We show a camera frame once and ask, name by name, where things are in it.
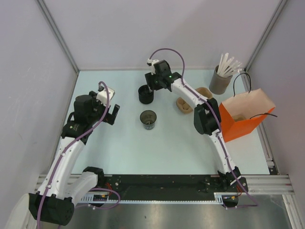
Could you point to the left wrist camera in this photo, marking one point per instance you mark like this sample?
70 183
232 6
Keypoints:
104 94

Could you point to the orange paper bag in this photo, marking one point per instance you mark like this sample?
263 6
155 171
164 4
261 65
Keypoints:
244 112

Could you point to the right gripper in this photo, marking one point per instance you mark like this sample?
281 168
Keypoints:
149 79

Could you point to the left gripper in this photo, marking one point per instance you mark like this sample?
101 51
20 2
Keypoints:
109 118

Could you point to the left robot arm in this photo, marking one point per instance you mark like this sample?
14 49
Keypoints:
55 200

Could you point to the white straws bundle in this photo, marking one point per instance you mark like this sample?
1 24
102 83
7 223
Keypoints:
228 66

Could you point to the grey straw holder cup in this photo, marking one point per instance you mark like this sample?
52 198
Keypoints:
219 84

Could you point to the brown pulp cup carrier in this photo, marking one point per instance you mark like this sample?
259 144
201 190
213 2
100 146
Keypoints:
238 118

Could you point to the dark takeout coffee cup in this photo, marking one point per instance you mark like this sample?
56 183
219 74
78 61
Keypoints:
148 119

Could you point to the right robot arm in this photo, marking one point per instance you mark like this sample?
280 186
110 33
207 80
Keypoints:
206 117

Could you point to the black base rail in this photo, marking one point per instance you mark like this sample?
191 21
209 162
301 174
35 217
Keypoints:
167 187

